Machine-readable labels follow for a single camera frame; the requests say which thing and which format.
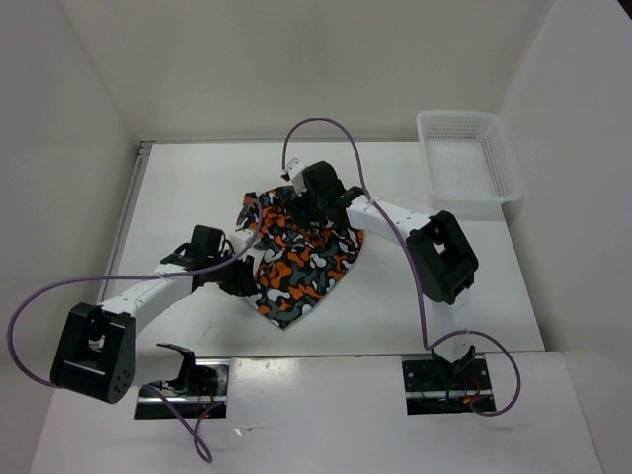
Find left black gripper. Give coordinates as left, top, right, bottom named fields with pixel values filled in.
left=206, top=248, right=258, bottom=297

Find orange camouflage shorts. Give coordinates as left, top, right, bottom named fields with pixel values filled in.
left=236, top=186, right=364, bottom=330

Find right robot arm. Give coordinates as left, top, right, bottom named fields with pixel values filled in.
left=282, top=158, right=479, bottom=388

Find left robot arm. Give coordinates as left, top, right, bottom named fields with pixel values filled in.
left=50, top=225, right=257, bottom=404

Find white plastic basket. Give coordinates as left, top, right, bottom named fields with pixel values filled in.
left=416, top=110, right=523, bottom=212

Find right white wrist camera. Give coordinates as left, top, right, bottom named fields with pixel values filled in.
left=281, top=157, right=307, bottom=196

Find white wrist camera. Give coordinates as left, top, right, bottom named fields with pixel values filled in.
left=227, top=230, right=253, bottom=255
left=281, top=157, right=307, bottom=196

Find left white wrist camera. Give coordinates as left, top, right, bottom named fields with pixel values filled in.
left=227, top=230, right=253, bottom=255

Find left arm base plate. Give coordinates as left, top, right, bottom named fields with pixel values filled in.
left=134, top=358, right=231, bottom=421

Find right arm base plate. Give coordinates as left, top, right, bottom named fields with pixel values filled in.
left=401, top=356, right=497, bottom=416

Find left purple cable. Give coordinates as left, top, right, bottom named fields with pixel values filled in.
left=7, top=199, right=263, bottom=464

